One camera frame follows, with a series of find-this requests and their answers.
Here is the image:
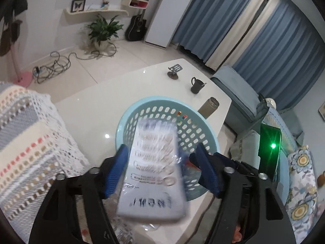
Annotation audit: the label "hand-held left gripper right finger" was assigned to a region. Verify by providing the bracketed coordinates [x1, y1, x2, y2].
[188, 143, 298, 244]

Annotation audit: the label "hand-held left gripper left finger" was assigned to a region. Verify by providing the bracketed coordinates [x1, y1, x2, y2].
[28, 144, 130, 244]

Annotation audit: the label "white plastic snack packet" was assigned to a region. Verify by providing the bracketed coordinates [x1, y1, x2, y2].
[115, 118, 189, 222]

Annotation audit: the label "light blue plastic basket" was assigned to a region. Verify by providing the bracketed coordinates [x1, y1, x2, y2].
[115, 96, 221, 202]

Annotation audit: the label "floral pillow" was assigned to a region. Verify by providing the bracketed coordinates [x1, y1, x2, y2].
[284, 145, 319, 239]

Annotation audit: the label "blue sofa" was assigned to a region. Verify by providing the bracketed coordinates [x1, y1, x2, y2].
[211, 65, 304, 143]

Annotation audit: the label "clear plastic wrapper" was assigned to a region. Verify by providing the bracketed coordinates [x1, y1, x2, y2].
[109, 215, 163, 244]

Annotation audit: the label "brown thermos bottle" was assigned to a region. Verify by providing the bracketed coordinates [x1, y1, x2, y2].
[197, 97, 220, 119]

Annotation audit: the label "black mug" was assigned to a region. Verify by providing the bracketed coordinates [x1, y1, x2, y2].
[191, 76, 207, 94]

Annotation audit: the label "striped crochet blanket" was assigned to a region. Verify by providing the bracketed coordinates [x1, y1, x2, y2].
[0, 81, 90, 235]

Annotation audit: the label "metal phone stand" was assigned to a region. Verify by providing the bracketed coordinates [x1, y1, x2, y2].
[167, 64, 184, 80]

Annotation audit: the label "blue and beige curtains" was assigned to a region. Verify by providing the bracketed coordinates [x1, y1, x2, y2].
[171, 0, 321, 108]

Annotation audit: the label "pink fan stand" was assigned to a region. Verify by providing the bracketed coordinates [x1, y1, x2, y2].
[8, 20, 34, 87]

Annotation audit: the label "potted green plant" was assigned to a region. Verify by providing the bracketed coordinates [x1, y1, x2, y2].
[82, 15, 125, 51]

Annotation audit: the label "black acoustic guitar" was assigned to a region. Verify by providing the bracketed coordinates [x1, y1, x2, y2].
[125, 0, 152, 41]

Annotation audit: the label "white tall cabinet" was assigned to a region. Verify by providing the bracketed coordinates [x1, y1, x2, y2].
[135, 0, 204, 49]

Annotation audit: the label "framed butterfly picture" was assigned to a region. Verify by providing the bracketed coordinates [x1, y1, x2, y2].
[71, 0, 87, 13]

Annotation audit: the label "brown hanging bag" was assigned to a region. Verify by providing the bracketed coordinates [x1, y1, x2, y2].
[0, 20, 23, 57]

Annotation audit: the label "black cable bundle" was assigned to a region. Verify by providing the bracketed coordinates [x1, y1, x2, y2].
[32, 41, 117, 84]

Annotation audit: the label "white curved wall shelf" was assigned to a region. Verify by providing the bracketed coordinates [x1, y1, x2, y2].
[64, 7, 128, 18]

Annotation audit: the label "white wall box shelf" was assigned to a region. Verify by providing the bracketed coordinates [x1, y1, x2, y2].
[121, 0, 149, 9]

